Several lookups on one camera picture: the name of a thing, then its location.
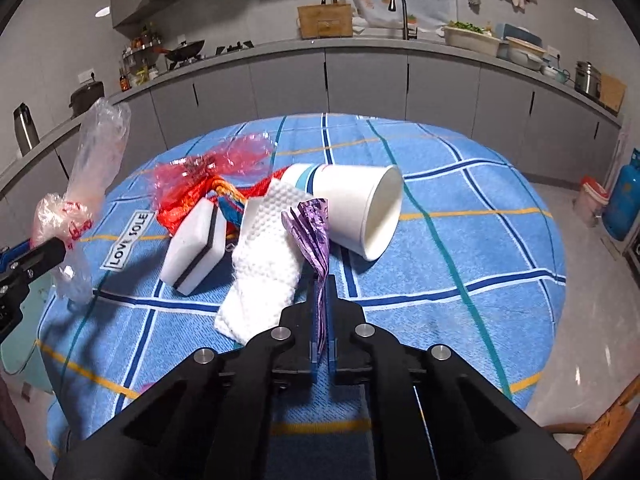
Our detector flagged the spice rack with bottles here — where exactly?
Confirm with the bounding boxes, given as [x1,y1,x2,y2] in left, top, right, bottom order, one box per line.
[119,23,163,92]

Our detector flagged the steel stock pot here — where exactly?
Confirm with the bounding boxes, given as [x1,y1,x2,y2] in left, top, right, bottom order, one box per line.
[574,61,601,100]

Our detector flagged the blue gas cylinder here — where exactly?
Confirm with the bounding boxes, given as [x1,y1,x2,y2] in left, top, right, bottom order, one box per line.
[602,148,640,242]

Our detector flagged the white red trash bin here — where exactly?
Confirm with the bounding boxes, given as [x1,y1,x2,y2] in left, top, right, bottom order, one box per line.
[574,176,610,228]

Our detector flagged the teal metal bucket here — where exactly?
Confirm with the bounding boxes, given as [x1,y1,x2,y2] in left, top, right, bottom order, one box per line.
[1,273,53,393]

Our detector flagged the steel thermos jug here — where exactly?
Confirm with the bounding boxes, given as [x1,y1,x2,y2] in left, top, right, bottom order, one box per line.
[13,103,40,156]

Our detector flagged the red foam net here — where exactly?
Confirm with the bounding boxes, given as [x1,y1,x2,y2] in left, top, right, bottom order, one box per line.
[150,164,288,237]

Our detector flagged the blue plaid tablecloth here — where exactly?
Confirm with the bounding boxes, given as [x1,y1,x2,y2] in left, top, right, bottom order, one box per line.
[37,114,566,464]

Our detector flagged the cream lidded pot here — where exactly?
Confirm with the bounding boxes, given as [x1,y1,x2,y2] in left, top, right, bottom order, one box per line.
[506,37,546,72]

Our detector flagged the white black sponge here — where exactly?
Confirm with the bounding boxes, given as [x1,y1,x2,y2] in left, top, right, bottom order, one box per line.
[160,198,227,296]

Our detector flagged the wooden chair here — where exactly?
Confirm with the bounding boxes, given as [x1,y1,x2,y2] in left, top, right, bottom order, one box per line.
[544,376,639,479]

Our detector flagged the clear plastic bag red print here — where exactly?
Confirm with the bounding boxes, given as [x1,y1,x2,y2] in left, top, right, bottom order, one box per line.
[30,98,131,304]

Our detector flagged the white vegetable basin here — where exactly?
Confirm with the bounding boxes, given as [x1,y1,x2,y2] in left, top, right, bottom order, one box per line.
[442,25,501,58]

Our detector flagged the black wok on stove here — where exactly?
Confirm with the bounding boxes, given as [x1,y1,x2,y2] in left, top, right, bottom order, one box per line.
[153,40,205,63]

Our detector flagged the black rice cooker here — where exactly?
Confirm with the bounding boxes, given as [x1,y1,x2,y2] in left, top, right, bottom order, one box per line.
[68,79,104,118]

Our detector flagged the dark kitchen faucet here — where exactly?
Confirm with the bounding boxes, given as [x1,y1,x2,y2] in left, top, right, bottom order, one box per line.
[387,0,418,40]

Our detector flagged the orange blue snack wrapper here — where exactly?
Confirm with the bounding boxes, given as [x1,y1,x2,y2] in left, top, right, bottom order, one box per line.
[212,178,247,228]

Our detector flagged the white paper towel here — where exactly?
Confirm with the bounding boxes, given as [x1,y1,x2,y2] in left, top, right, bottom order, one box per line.
[214,179,311,344]

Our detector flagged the wooden knife block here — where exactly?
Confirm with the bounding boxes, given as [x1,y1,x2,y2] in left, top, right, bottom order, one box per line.
[297,3,352,39]

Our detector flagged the grey lower cabinets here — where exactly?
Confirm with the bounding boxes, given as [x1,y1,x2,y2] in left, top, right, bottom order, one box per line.
[0,46,624,241]

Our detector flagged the gas stove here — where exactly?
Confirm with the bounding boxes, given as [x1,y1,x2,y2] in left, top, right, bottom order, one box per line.
[215,40,254,56]

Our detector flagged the pink cellophane wrapper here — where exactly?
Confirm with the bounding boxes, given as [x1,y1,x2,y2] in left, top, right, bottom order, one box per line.
[149,132,277,206]

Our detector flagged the purple foil wrapper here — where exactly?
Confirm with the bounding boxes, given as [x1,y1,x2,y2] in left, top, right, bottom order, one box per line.
[281,198,330,359]

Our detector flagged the white paper cup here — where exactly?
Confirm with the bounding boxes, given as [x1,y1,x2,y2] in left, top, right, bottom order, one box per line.
[282,164,404,261]

